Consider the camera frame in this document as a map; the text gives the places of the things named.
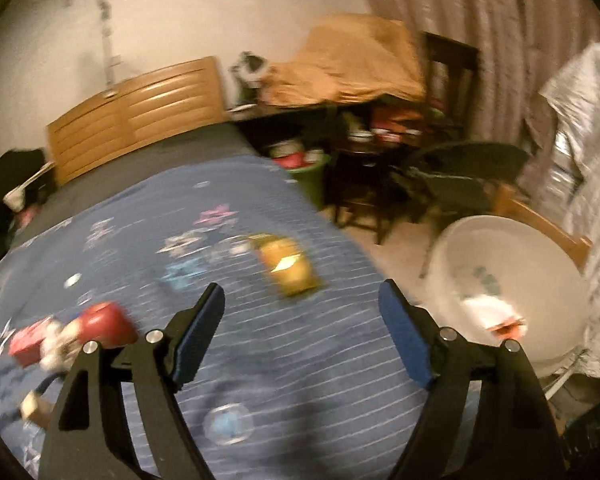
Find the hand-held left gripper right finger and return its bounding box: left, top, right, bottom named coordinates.
left=378, top=279, right=566, bottom=480

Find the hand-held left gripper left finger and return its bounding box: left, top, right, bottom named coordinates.
left=37, top=282, right=226, bottom=480

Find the yellow snack packet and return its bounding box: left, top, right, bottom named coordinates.
left=247, top=232, right=323, bottom=297

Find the white plastic basin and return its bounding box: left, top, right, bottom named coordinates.
left=430, top=215, right=593, bottom=378

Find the white orange packet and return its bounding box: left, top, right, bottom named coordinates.
left=460, top=295, right=528, bottom=341

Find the red snack packet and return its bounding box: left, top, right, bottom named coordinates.
left=7, top=302, right=138, bottom=372

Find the blue printed blanket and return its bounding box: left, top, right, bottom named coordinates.
left=0, top=152, right=481, bottom=480

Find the dark wooden side table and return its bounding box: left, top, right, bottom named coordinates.
left=330, top=135, right=406, bottom=246

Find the light wooden chair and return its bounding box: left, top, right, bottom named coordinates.
left=495, top=185, right=593, bottom=271

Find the green bin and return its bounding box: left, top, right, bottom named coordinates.
left=270, top=140, right=331, bottom=211

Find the dark folding chair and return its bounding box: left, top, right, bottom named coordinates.
left=390, top=142, right=531, bottom=221

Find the grey bed sheet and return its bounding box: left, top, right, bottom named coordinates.
left=10, top=122, right=261, bottom=251

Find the small brown box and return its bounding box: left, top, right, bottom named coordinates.
left=20, top=392, right=56, bottom=428

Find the wooden bed headboard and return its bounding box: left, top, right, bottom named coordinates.
left=46, top=56, right=231, bottom=186

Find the small white cloth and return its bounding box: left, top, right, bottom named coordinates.
left=2, top=162, right=56, bottom=211

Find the dark wooden desk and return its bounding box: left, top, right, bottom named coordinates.
left=230, top=95, right=461, bottom=221

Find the silver crinkled cloth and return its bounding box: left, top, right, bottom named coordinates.
left=527, top=42, right=600, bottom=381

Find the black clothing pile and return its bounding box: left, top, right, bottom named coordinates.
left=0, top=147, right=56, bottom=261

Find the dark wooden chair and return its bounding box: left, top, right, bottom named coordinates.
left=422, top=32, right=481, bottom=131

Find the orange cloth cover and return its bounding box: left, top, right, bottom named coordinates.
left=260, top=12, right=426, bottom=108

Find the patterned curtain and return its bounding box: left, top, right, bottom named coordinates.
left=355, top=0, right=600, bottom=201

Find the white wall conduit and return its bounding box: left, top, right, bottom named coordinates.
left=96, top=0, right=123, bottom=98

